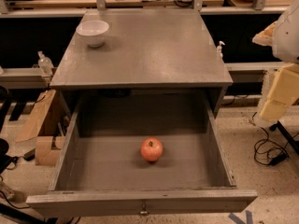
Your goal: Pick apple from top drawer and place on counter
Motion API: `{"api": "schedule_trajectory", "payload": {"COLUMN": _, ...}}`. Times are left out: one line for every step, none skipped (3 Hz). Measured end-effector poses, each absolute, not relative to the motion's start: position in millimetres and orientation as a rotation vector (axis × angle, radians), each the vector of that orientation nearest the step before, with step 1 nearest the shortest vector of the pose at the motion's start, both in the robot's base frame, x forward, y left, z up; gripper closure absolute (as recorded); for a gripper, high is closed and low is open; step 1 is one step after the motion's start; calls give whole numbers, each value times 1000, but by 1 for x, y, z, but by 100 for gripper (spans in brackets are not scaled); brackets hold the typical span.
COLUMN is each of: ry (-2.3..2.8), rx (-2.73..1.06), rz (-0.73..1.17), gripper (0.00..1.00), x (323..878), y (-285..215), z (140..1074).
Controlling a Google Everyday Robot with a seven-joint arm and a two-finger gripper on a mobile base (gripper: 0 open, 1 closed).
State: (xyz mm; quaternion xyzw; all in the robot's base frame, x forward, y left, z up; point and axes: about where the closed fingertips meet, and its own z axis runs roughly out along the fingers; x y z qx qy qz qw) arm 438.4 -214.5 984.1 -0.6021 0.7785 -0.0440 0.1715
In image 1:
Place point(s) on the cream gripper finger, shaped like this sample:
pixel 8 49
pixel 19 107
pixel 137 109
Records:
pixel 283 92
pixel 264 38

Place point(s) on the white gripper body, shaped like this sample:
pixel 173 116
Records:
pixel 288 36

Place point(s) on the red apple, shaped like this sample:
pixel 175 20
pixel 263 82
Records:
pixel 151 149

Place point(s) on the grey cabinet counter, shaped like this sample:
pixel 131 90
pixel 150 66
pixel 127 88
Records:
pixel 146 48

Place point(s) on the open grey top drawer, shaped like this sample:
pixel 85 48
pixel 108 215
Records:
pixel 101 172

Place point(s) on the white pump dispenser bottle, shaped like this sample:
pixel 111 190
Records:
pixel 219 48

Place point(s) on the black stand leg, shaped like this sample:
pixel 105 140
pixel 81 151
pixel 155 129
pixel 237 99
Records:
pixel 294 144

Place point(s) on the white ceramic bowl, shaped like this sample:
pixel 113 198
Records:
pixel 93 32

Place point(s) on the clear plastic bottle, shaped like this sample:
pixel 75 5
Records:
pixel 45 64

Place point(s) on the cardboard box pieces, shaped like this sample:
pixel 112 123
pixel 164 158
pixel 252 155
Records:
pixel 46 126

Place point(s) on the metal drawer handle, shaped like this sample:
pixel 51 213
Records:
pixel 144 211

